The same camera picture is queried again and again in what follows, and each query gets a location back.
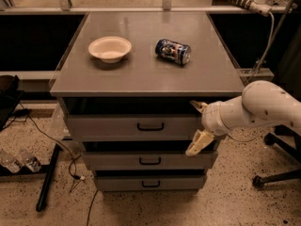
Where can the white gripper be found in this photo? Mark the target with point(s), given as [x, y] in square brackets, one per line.
[211, 119]

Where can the clear plastic bottle right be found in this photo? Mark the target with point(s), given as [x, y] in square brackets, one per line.
[30, 160]

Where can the grey drawer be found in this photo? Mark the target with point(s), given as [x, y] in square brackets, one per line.
[148, 160]
[88, 128]
[147, 183]

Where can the grey drawer cabinet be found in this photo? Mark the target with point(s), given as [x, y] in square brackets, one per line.
[143, 83]

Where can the black floor stand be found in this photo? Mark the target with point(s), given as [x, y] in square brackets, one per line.
[46, 170]

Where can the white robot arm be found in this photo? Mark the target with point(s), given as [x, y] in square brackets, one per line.
[262, 103]

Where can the grey bottom drawer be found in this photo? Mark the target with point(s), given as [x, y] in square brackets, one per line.
[147, 183]

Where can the clear plastic bottle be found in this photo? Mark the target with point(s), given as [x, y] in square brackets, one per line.
[10, 162]
[30, 160]

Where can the grey middle drawer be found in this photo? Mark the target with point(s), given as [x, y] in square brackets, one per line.
[148, 160]

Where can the grey top drawer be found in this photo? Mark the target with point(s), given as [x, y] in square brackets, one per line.
[88, 128]

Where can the white paper bowl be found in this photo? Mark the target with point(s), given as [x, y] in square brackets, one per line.
[110, 49]

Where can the black office chair base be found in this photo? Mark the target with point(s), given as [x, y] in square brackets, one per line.
[295, 153]

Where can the white power strip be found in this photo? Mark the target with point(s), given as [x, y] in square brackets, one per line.
[257, 6]

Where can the black bag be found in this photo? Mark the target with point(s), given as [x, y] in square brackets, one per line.
[10, 96]

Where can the clear plastic bottle left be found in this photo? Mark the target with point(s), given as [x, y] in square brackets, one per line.
[10, 162]

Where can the blue soda can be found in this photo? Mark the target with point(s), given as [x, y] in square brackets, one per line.
[173, 51]

